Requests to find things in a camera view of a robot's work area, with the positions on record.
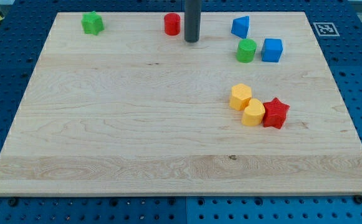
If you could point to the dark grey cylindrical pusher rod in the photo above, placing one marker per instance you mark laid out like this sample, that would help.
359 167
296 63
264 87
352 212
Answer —
192 20

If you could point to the yellow hexagon block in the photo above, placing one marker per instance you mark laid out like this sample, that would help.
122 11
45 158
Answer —
240 96

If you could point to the red cylinder block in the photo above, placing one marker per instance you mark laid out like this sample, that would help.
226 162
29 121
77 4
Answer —
172 23

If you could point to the blue triangle block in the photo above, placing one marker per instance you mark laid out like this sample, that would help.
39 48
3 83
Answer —
240 27

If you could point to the green cylinder block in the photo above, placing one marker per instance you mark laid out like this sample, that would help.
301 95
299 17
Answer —
246 50

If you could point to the blue cube block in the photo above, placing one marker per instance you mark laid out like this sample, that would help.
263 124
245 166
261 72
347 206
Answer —
272 50

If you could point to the green star block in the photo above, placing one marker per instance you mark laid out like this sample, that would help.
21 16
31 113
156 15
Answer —
92 23

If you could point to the light wooden board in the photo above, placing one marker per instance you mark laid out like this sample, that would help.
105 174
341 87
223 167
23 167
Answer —
134 112

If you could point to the yellow heart block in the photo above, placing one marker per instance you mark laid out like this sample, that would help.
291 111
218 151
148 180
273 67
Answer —
253 113

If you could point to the red star block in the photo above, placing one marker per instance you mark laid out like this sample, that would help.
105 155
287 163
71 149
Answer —
275 113

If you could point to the white fiducial marker tag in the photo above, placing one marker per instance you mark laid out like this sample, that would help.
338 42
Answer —
326 29

